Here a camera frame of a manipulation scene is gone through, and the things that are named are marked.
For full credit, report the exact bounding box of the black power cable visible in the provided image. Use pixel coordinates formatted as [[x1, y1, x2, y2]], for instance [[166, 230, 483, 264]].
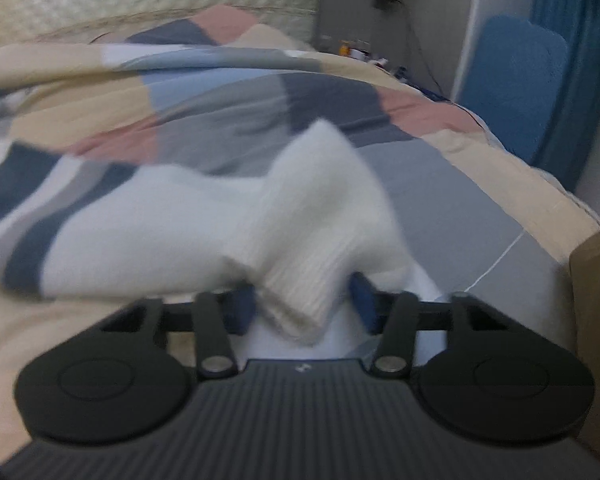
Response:
[[387, 0, 487, 127]]

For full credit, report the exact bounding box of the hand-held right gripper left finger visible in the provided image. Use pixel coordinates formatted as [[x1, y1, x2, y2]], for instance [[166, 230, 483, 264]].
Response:
[[97, 282, 257, 379]]

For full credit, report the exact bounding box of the blue chair cushion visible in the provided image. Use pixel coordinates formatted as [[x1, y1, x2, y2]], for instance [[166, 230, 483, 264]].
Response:
[[454, 13, 570, 166]]

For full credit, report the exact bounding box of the white knit sweater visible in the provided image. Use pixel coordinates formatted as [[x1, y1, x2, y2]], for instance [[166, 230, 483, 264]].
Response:
[[44, 119, 443, 361]]

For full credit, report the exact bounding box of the checkered patchwork quilt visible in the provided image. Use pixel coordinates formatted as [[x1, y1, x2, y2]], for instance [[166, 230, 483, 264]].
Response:
[[0, 4, 600, 463]]

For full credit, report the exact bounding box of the white thread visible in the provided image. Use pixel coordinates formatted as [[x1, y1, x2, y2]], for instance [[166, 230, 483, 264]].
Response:
[[463, 231, 524, 293]]

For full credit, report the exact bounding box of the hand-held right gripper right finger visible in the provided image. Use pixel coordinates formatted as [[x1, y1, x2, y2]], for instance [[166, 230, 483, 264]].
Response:
[[350, 272, 522, 380]]

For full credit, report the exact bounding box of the blue curtain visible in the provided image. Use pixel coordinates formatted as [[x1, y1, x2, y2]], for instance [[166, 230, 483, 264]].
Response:
[[529, 0, 600, 194]]

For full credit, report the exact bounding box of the group of toiletry bottles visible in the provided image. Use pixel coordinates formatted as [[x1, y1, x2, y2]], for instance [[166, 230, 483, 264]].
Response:
[[322, 34, 397, 68]]

